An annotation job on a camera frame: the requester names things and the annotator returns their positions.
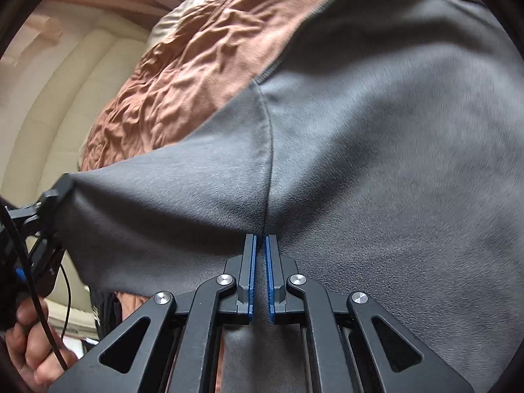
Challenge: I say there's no person's left hand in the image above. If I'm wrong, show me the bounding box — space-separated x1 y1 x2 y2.
5 297 64 392

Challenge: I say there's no cream padded headboard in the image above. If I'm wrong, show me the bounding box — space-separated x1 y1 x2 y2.
1 3 149 206

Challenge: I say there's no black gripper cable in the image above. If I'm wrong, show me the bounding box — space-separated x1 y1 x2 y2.
0 204 73 371

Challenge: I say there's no grey t-shirt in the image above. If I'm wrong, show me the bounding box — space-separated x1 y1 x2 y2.
55 0 523 392

